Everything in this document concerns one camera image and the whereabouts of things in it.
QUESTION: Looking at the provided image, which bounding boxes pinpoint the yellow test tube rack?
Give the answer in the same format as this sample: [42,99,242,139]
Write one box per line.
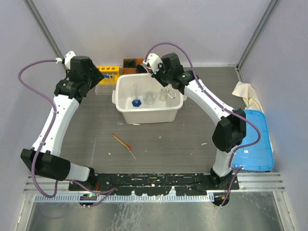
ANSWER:
[97,66,120,85]

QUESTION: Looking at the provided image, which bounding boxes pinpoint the metal test tube holder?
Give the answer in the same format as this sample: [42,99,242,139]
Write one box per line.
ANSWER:
[165,85,176,99]

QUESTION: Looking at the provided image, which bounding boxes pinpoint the clear glass flask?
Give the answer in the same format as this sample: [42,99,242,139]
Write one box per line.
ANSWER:
[159,88,168,102]
[143,91,156,105]

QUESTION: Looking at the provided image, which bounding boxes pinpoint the white plastic tub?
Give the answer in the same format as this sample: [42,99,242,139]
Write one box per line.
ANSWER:
[112,74,185,124]

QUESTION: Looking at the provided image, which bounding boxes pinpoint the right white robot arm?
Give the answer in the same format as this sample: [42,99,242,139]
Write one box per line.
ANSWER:
[144,53,246,190]

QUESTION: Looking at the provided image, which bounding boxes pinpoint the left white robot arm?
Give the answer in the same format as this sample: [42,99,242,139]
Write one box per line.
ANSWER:
[21,51,104,191]

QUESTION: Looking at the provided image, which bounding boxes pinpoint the clear well plate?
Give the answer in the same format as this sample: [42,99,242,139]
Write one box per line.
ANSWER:
[95,84,116,95]

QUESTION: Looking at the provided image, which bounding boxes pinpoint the rolled tie orange pattern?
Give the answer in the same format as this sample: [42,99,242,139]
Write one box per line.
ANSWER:
[136,64,147,74]

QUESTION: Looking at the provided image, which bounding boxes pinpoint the wooden compartment tray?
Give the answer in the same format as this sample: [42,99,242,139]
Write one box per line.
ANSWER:
[121,58,146,75]

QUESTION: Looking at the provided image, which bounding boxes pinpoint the rolled tie top left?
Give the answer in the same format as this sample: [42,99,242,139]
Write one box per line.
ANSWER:
[123,59,136,68]

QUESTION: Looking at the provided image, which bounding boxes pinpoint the clear plastic pipette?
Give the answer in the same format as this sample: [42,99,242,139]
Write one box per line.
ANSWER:
[91,137,96,162]

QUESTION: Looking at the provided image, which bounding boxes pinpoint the cream cloth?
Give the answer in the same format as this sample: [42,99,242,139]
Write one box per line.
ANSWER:
[232,81,264,112]

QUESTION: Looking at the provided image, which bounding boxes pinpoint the red yellow stick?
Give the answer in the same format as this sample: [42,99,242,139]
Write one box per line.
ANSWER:
[112,133,131,151]

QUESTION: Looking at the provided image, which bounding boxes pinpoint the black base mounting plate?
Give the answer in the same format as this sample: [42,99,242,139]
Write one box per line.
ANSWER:
[69,172,240,196]

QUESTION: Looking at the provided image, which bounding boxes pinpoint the blue plastic lid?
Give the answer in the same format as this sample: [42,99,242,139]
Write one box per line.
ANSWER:
[232,109,274,172]

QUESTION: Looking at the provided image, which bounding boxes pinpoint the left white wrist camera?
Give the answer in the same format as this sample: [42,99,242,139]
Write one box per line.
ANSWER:
[55,51,76,70]

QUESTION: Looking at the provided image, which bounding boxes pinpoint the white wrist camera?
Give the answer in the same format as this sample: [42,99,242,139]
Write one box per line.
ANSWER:
[142,53,162,74]
[55,51,76,70]

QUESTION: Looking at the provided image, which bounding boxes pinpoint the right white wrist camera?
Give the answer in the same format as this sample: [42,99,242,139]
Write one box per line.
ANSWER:
[142,53,162,74]

